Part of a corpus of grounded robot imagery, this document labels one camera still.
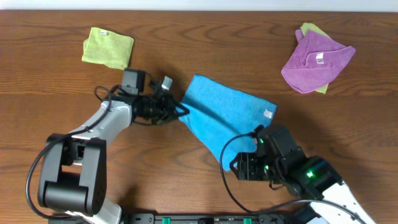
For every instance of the purple microfiber cloth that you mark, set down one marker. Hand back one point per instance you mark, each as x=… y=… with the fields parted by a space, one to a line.
x=316 y=61

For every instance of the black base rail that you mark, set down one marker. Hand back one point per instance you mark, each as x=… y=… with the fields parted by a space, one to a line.
x=150 y=218

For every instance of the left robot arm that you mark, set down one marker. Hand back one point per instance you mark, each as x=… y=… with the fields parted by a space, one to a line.
x=73 y=176

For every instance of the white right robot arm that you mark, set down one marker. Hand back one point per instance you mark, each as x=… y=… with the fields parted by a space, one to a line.
x=307 y=178

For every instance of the green cloth under purple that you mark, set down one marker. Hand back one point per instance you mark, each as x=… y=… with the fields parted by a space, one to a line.
x=304 y=29

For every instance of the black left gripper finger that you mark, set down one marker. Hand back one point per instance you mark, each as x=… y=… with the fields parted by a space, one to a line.
x=179 y=114
x=180 y=108

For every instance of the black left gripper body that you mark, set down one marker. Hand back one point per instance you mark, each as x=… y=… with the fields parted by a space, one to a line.
x=168 y=109

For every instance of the blue microfiber cloth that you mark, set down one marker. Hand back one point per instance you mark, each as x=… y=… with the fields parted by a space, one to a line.
x=218 y=113

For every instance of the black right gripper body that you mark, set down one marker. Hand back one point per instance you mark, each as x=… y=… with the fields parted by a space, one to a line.
x=258 y=169

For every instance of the folded green cloth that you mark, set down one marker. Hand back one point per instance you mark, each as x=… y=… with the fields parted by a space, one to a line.
x=107 y=48

